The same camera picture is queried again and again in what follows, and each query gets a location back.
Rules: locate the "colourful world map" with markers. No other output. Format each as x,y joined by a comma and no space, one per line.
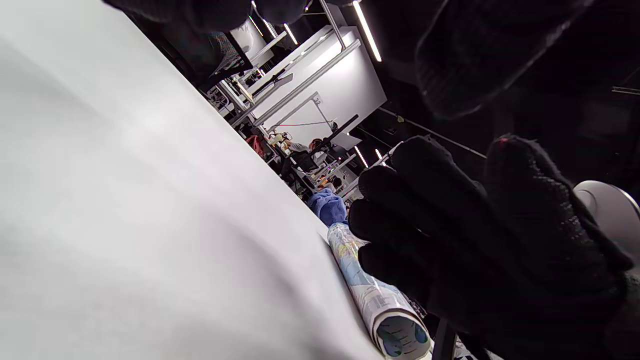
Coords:
370,295

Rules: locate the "person's left hand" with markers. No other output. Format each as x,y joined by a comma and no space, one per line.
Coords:
480,60

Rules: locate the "black and white controller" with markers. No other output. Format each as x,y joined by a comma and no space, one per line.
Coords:
610,210

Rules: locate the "blue garment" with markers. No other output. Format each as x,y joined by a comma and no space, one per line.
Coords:
327,205

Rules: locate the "aluminium frame rig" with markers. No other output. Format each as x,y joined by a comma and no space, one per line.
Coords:
305,84

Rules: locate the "person's right hand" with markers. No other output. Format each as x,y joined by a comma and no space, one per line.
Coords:
500,260

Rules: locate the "ceiling strip light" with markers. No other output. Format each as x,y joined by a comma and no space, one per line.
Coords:
361,156
367,31
290,33

